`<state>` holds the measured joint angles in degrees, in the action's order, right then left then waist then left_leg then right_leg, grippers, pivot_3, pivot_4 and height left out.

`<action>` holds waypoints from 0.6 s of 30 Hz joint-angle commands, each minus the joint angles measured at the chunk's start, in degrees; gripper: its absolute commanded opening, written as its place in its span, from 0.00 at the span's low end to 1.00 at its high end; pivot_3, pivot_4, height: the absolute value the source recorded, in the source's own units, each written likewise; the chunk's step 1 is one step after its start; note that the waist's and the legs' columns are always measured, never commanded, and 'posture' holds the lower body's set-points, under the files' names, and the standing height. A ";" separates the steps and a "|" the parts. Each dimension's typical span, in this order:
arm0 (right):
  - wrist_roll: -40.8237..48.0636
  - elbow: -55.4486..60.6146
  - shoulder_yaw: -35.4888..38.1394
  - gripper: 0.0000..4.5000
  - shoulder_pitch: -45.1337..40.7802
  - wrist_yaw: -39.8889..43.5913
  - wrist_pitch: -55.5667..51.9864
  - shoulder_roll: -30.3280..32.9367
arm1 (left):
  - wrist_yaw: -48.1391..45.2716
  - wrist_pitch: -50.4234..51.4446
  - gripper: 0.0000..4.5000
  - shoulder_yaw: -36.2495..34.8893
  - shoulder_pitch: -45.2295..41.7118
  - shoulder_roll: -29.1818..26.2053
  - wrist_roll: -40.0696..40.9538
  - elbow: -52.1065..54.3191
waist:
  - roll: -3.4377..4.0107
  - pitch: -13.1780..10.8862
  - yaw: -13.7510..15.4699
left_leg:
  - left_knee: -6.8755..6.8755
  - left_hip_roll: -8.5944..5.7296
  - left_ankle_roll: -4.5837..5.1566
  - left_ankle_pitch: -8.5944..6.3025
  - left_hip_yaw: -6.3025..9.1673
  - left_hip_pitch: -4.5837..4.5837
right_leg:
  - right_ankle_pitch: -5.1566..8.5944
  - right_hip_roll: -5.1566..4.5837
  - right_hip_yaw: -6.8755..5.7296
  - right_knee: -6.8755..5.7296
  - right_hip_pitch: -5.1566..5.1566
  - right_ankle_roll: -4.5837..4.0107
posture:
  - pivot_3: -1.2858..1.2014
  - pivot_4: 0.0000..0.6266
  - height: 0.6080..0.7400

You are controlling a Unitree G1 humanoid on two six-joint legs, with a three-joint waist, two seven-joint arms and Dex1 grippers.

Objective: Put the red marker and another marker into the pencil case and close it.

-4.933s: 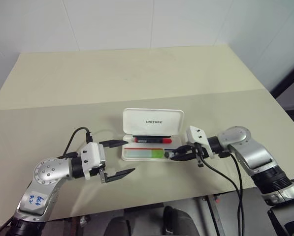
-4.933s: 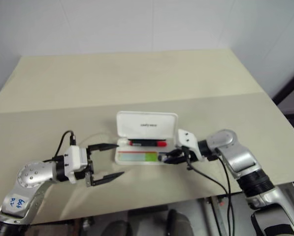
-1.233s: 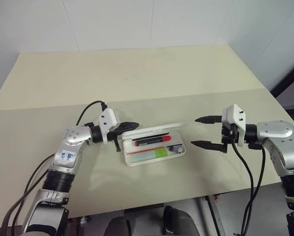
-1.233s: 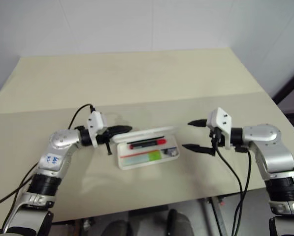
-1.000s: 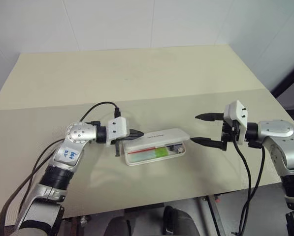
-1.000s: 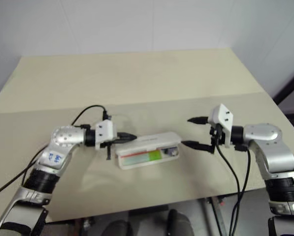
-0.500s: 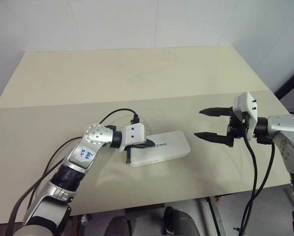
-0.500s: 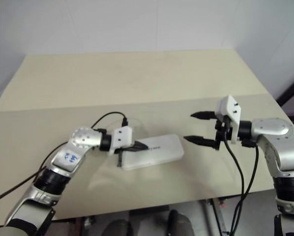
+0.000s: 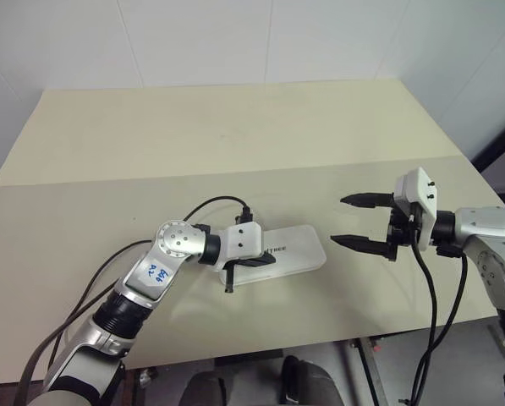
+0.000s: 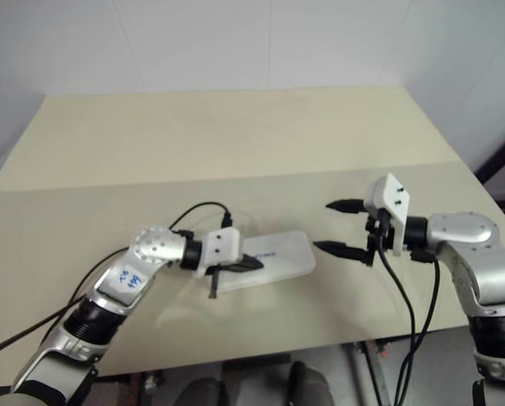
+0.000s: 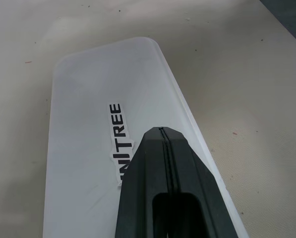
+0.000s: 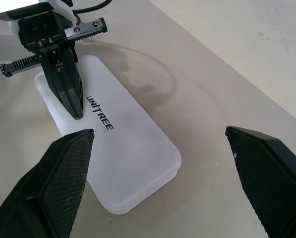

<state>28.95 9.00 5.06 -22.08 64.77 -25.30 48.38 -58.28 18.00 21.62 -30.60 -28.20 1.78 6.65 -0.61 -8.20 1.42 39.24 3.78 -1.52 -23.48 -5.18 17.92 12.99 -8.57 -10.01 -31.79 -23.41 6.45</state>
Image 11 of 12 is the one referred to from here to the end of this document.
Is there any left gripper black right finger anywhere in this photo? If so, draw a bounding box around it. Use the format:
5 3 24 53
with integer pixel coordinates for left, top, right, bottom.
161 127 240 238

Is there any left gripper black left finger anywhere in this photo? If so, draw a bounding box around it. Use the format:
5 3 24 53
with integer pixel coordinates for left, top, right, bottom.
114 126 173 238

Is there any white plastic pencil case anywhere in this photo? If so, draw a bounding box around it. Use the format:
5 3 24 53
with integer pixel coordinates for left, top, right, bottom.
47 36 250 238

